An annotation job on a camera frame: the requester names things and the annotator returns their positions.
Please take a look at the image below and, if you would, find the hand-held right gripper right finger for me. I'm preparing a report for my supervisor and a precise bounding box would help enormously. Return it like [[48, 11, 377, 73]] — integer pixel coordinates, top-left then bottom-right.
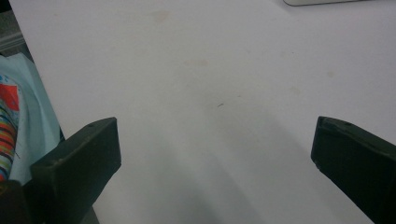
[[310, 116, 396, 224]]

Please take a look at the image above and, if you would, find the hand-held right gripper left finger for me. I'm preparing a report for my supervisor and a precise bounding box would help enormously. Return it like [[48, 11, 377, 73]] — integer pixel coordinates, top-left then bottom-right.
[[29, 117, 122, 224]]

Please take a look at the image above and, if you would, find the light blue printed shirt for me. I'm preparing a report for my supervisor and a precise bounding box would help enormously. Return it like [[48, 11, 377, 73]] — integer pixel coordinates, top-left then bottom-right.
[[0, 52, 62, 185]]

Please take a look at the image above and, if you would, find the white tray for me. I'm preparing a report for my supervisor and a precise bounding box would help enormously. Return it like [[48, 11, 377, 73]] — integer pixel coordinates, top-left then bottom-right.
[[282, 0, 372, 7]]

